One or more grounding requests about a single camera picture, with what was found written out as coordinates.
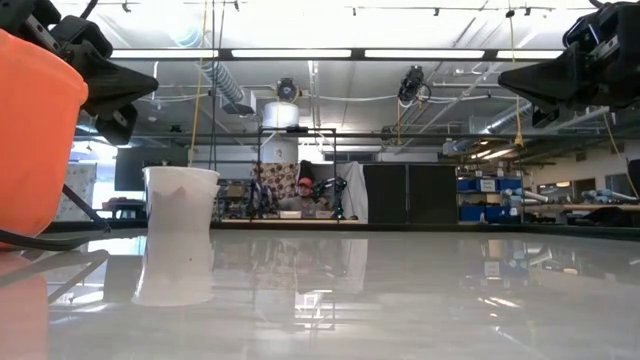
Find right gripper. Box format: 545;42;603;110
497;0;640;113

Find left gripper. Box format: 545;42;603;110
0;0;161;118

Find large orange halloween bucket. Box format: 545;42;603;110
0;27;114;253

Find black monitor screen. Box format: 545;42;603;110
113;146;191;192

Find white floral curtain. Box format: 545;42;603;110
55;162;99;221

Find white plastic bucket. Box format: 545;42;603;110
142;165;221;237

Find black fan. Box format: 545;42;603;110
397;63;432;105

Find blue storage bins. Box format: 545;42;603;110
457;175;524;225

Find white cylinder tank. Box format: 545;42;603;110
261;99;302;130

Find black ceiling reel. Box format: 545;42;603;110
275;77;301;103

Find black partition panel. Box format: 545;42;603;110
362;163;459;226

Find brown polka-dot cloth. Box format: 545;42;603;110
249;162;301;201

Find black cloth drape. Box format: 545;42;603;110
297;159;321;180

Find person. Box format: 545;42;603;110
277;176;331;219

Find white cloth drape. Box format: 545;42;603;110
319;160;372;224

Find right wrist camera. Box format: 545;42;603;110
531;106;562;129

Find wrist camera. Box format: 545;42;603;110
94;102;140;147
531;106;562;129

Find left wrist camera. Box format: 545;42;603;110
94;102;140;147

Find silver air duct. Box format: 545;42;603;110
469;99;537;135

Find yellow hanging cord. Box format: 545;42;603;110
602;112;640;199
505;8;526;149
188;0;209;166

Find ribbed silver duct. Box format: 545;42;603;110
192;32;256;116

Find black overhead frame bar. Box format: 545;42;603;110
107;46;569;63

